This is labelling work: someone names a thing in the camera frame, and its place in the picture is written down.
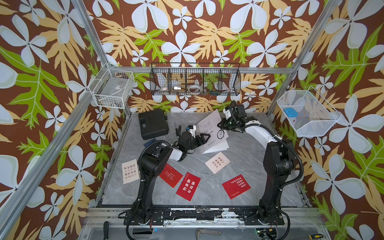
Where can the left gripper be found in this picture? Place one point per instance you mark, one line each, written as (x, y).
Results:
(202, 141)

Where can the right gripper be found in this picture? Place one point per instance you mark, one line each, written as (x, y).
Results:
(223, 121)

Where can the white photo album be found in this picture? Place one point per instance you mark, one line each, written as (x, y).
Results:
(218, 137)

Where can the pink card red text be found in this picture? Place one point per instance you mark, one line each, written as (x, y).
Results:
(218, 162)

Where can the red card white characters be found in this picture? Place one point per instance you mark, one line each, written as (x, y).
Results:
(188, 186)

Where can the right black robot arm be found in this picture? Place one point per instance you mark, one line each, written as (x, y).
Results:
(281, 162)

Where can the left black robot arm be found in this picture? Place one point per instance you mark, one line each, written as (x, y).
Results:
(151, 163)

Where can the dark blue booklet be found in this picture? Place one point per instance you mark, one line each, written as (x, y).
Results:
(150, 142)

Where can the black plastic case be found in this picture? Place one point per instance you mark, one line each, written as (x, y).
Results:
(153, 124)

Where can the red card cursive script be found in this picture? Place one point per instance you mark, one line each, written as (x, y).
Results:
(171, 176)

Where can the red card small text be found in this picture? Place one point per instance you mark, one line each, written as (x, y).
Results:
(236, 186)

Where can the blue object in basket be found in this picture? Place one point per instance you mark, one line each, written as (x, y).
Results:
(291, 112)

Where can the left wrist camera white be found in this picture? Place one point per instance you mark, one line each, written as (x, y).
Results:
(192, 129)

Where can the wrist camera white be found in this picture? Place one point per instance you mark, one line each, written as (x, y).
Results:
(228, 114)
(192, 129)

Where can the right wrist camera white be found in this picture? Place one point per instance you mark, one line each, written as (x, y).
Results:
(228, 114)

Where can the black wire basket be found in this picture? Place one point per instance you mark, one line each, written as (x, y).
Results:
(216, 79)

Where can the white wire basket left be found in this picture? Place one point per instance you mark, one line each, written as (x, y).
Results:
(111, 87)

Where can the white wire basket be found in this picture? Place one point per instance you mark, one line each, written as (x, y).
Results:
(111, 87)
(316, 115)

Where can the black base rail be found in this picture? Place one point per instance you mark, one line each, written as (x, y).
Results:
(249, 215)

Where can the white wire basket right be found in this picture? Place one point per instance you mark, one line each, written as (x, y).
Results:
(316, 115)

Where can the aluminium frame post left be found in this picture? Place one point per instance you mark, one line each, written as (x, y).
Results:
(55, 142)

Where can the aluminium frame post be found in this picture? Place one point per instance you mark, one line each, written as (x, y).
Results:
(314, 34)
(55, 142)

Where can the aluminium frame post right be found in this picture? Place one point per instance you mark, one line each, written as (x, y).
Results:
(314, 34)

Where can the yellow handled screwdriver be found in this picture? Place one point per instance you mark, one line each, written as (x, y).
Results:
(316, 236)

